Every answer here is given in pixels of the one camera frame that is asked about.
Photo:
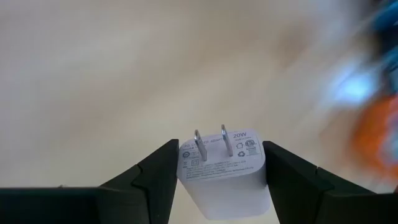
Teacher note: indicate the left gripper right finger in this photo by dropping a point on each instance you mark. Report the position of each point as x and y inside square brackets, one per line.
[311, 202]

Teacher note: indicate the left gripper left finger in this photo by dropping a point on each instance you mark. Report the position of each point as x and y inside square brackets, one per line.
[140, 199]

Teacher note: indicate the pink white wall charger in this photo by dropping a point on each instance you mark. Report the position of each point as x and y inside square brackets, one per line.
[227, 183]

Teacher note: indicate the orange plastic basket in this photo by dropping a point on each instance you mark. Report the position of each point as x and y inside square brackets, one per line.
[376, 137]

